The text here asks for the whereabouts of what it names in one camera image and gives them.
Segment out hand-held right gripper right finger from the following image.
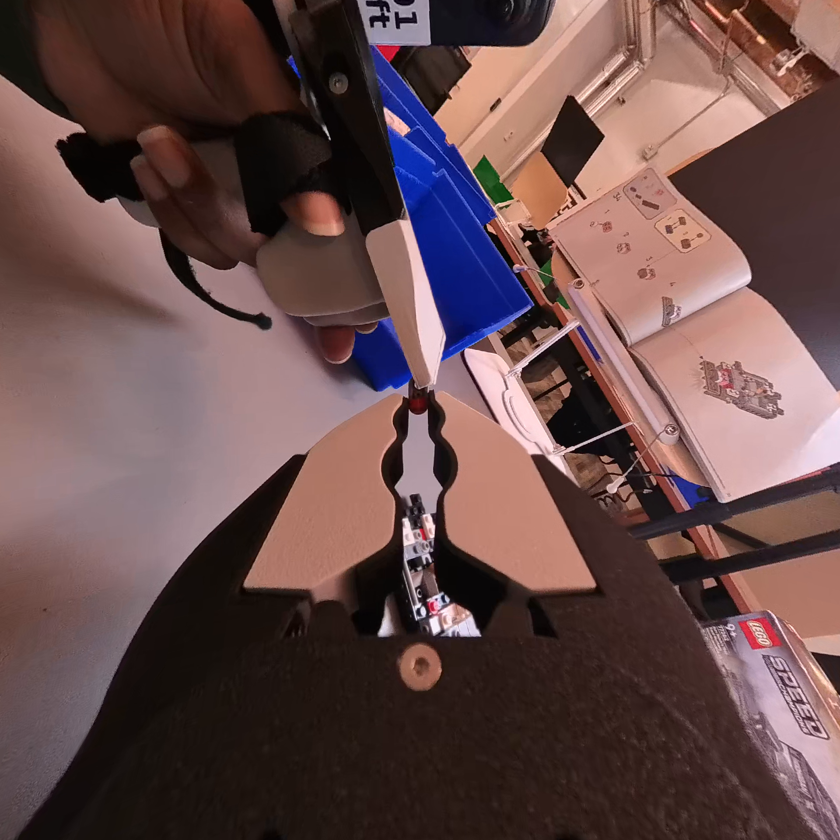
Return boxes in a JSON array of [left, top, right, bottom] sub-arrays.
[[431, 392, 598, 605]]

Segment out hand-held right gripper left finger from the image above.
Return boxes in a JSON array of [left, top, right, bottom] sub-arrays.
[[243, 394, 410, 602]]

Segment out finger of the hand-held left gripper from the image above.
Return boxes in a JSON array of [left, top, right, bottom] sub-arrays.
[[365, 214, 450, 391]]

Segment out large blue plastic bin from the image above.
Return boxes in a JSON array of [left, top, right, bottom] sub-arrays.
[[289, 46, 532, 395]]

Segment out brick car model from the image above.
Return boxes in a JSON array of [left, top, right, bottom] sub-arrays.
[[381, 497, 483, 639]]

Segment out instruction booklet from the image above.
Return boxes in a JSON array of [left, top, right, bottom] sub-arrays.
[[549, 167, 840, 504]]

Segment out toy car set box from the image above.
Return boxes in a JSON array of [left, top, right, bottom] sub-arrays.
[[700, 611, 840, 840]]

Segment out white book stand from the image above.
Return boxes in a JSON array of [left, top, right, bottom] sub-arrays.
[[464, 256, 736, 506]]

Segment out green box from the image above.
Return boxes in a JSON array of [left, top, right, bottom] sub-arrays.
[[473, 155, 515, 208]]

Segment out wooden background desk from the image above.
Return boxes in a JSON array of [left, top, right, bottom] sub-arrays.
[[493, 217, 756, 618]]

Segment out black office chair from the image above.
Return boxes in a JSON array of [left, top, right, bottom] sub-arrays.
[[541, 95, 607, 191]]

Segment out black pole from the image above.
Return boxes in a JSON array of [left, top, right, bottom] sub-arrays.
[[657, 525, 840, 585], [630, 466, 840, 542]]

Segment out black panel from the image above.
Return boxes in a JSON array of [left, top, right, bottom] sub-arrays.
[[670, 82, 840, 395]]

